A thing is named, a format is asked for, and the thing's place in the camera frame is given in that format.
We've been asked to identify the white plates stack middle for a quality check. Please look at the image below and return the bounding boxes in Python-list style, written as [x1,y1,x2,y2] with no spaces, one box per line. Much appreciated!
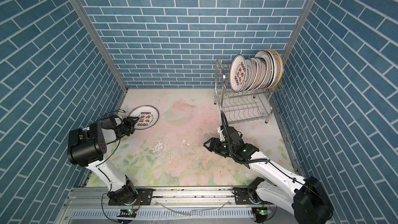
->
[243,50,275,91]

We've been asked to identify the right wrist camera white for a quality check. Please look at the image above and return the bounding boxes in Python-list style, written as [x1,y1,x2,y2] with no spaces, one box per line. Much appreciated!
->
[217,126,226,142]

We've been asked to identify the base circuit board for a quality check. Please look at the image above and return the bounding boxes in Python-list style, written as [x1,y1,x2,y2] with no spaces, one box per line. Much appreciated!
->
[117,208,138,218]
[252,207,274,224]

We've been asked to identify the left base circuit board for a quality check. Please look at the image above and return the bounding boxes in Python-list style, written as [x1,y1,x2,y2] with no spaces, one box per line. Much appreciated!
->
[117,208,138,218]

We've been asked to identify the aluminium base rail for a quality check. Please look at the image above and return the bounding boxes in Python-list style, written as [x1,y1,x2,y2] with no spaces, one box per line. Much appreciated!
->
[56,186,284,224]

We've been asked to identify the aluminium right corner post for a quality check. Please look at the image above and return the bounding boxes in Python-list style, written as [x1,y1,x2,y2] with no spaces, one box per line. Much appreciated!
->
[282,0,315,64]

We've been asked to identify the black corrugated right cable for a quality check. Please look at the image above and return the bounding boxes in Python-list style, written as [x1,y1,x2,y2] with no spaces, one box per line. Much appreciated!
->
[220,111,269,165]

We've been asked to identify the stainless steel dish rack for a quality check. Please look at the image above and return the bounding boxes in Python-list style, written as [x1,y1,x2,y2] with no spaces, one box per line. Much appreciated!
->
[214,60,284,124]

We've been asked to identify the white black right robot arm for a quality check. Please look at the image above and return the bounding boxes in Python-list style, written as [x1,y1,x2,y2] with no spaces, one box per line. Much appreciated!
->
[203,138,334,224]

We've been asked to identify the white plate red characters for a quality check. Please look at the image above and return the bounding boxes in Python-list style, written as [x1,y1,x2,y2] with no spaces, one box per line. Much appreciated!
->
[129,105,160,130]
[230,55,247,92]

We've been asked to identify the yellow rimmed rear plate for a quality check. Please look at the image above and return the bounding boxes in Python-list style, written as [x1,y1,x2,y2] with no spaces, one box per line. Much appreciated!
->
[267,49,283,89]

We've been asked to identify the aluminium left corner post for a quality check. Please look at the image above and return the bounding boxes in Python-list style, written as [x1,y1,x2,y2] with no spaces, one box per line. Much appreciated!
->
[69,0,128,93]

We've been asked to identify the aluminium corner post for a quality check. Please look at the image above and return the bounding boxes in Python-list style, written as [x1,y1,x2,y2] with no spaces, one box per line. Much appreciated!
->
[282,0,315,64]
[69,0,128,93]

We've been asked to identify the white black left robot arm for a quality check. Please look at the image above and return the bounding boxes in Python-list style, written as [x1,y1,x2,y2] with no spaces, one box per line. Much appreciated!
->
[67,115,139,205]

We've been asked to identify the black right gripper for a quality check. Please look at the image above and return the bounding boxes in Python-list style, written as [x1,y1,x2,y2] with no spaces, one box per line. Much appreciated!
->
[204,137,235,157]

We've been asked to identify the right base circuit board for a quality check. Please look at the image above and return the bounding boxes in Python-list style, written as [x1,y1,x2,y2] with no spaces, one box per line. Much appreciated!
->
[252,207,274,224]

